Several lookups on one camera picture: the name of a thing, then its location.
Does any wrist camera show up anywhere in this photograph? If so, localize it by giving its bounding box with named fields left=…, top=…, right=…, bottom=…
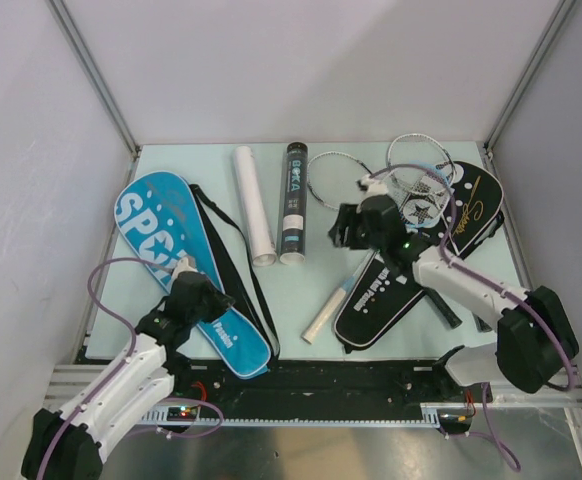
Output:
left=172, top=255, right=198, bottom=278
left=356, top=174, right=388, bottom=199

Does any light blue racket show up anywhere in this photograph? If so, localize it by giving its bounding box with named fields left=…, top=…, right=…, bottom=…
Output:
left=301, top=161, right=449, bottom=344

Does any left aluminium frame post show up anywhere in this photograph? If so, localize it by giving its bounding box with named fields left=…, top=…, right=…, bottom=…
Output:
left=45, top=0, right=138, bottom=153

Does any black racket cover gold script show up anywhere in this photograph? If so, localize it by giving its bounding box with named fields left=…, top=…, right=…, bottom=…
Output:
left=447, top=160, right=504, bottom=259

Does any aluminium frame post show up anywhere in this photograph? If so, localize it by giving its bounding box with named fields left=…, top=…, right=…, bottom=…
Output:
left=483, top=0, right=580, bottom=152
left=45, top=0, right=138, bottom=153

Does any white racket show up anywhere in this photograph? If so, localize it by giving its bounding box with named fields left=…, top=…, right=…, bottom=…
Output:
left=307, top=151, right=371, bottom=211
left=387, top=132, right=462, bottom=329

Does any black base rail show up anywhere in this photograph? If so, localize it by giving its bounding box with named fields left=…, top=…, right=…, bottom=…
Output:
left=70, top=357, right=495, bottom=426

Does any black racket cover front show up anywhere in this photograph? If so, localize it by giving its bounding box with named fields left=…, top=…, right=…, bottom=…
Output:
left=333, top=254, right=425, bottom=354

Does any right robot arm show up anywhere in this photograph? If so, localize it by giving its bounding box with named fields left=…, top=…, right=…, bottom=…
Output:
left=328, top=195, right=579, bottom=401

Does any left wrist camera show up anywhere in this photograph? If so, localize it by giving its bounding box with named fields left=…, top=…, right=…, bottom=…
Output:
left=172, top=255, right=198, bottom=278

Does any right aluminium frame post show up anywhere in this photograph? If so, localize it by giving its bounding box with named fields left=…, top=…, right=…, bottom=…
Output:
left=483, top=0, right=580, bottom=152

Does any white racket right rear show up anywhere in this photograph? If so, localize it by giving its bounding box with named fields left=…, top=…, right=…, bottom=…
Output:
left=387, top=132, right=462, bottom=329

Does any blue racket cover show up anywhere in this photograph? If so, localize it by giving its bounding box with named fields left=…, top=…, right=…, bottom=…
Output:
left=114, top=171, right=279, bottom=380

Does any white racket centre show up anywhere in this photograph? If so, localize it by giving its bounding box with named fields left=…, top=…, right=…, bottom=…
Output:
left=307, top=151, right=371, bottom=211

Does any black shuttlecock tube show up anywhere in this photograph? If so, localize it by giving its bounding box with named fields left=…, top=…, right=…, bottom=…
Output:
left=278, top=142, right=308, bottom=265

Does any light green table mat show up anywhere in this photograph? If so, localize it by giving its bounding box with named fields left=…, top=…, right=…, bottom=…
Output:
left=84, top=141, right=545, bottom=361

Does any white shuttlecock tube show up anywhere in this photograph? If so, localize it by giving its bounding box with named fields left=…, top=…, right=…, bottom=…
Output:
left=233, top=146, right=277, bottom=267

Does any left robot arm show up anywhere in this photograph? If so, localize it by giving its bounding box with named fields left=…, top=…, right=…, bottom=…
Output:
left=21, top=271, right=234, bottom=479

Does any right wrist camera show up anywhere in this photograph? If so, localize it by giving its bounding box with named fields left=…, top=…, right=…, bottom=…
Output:
left=356, top=174, right=388, bottom=199

